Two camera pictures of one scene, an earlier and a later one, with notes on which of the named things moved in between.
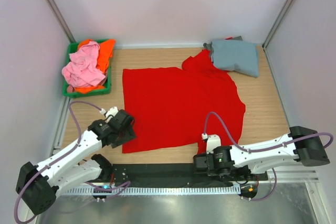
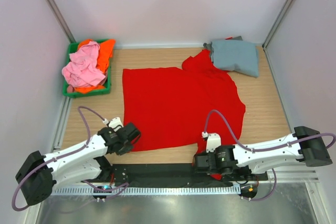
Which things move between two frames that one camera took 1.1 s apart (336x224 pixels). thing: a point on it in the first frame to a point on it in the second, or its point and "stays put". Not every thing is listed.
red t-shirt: [169, 106] stays put
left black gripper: [130, 136] to [127, 148]
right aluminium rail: [293, 176] stays put
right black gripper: [210, 172] stays put
